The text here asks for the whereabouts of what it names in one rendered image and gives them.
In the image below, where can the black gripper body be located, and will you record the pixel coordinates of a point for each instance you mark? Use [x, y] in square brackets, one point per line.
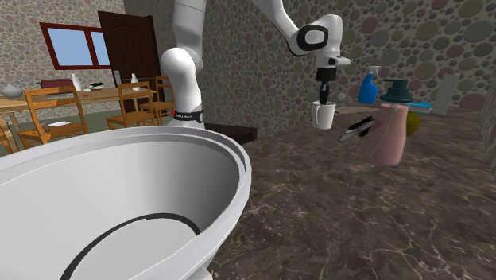
[324, 74]

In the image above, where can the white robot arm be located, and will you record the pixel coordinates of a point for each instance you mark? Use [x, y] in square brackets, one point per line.
[182, 70]

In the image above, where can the white mug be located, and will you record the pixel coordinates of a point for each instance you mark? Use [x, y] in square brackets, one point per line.
[323, 116]

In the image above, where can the blue spray bottle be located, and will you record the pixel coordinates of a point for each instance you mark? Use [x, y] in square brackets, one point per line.
[367, 92]

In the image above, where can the black and silver tool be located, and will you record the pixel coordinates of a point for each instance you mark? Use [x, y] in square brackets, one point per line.
[356, 130]

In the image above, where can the pink soap dispenser bottle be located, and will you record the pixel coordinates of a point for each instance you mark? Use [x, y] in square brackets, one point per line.
[387, 135]

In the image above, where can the yellow-green round fruit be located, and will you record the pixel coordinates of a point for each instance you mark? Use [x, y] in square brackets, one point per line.
[413, 124]

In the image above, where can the blue flat box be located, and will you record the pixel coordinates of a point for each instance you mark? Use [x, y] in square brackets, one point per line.
[422, 107]

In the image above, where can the dark robot stand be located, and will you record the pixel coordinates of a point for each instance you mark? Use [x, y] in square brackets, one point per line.
[236, 133]

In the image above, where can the grey upright panel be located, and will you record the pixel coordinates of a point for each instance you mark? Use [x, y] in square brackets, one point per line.
[445, 95]

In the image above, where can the wooden chair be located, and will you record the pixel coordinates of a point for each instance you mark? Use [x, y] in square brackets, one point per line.
[54, 130]
[130, 114]
[162, 104]
[6, 135]

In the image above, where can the dark brown door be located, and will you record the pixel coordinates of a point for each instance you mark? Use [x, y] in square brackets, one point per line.
[128, 46]

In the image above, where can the wooden dining table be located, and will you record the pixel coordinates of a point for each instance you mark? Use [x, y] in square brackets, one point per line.
[99, 96]

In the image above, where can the large white bowl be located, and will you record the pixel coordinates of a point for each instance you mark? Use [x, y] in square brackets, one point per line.
[116, 174]

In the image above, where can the red-framed window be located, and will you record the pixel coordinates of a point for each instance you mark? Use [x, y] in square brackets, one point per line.
[73, 46]

